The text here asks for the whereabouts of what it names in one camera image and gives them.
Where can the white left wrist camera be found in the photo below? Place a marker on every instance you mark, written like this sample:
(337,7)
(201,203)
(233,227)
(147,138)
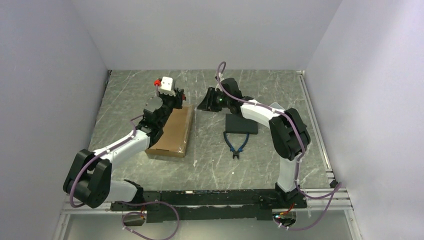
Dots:
(165,85)

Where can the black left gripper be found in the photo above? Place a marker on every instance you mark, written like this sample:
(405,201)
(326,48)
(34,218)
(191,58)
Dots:
(177,99)

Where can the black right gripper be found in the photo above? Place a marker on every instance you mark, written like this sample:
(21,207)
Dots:
(207,103)

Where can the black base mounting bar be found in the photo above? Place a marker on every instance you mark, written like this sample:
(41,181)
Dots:
(259,204)

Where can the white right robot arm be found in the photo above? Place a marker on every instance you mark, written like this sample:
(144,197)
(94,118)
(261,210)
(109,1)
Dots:
(289,133)

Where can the aluminium rail frame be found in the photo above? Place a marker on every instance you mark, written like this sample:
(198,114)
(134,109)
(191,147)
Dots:
(324,199)

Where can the brown cardboard express box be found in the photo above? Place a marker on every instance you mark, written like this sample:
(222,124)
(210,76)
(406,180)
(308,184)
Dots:
(174,141)

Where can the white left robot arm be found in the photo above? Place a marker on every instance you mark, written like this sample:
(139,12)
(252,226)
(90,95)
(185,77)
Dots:
(89,180)

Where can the black flat pad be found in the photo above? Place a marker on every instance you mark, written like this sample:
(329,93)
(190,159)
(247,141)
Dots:
(235,124)

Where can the small grey white box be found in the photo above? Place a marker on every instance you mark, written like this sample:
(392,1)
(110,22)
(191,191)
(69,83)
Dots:
(277,106)

